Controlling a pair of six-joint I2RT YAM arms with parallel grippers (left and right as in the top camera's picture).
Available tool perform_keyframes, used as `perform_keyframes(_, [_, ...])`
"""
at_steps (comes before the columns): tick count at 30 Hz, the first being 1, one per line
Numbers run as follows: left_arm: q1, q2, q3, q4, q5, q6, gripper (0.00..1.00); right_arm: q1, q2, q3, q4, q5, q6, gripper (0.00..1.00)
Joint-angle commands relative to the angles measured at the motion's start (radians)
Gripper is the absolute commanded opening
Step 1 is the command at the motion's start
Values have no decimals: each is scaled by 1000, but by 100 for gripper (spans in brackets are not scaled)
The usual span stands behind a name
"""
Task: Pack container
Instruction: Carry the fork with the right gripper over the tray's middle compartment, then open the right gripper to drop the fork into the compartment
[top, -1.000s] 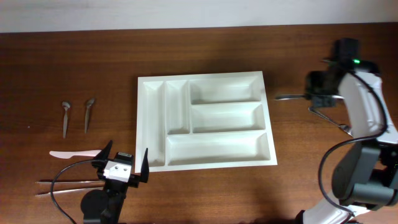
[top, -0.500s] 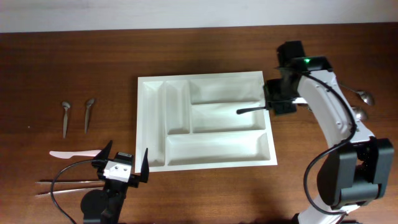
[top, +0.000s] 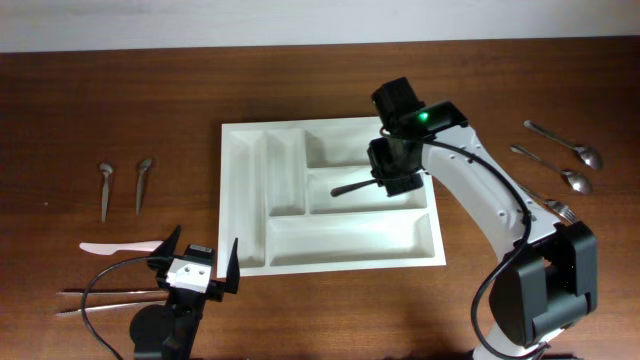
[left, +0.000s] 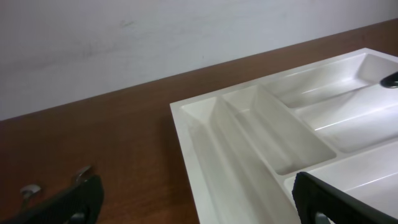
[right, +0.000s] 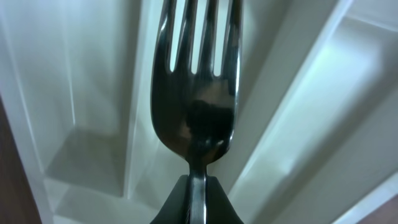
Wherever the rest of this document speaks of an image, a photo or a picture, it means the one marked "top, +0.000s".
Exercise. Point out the pink plastic knife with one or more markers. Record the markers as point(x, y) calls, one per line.
point(110, 249)

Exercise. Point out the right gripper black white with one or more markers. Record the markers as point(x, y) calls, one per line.
point(392, 184)

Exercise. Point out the metal fork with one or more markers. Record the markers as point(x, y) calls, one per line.
point(560, 209)
point(339, 191)

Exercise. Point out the white plastic cutlery tray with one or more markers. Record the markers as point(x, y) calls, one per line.
point(276, 211)

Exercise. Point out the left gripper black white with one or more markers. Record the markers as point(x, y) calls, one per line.
point(215, 287)

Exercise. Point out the small teaspoon far left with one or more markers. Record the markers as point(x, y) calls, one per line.
point(107, 170)

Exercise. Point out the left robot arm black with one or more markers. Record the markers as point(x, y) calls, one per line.
point(168, 331)

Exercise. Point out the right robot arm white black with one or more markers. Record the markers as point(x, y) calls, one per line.
point(546, 277)

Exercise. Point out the large spoon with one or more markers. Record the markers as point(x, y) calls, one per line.
point(589, 155)
point(576, 180)

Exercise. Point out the small teaspoon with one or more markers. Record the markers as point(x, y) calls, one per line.
point(142, 170)
point(107, 170)

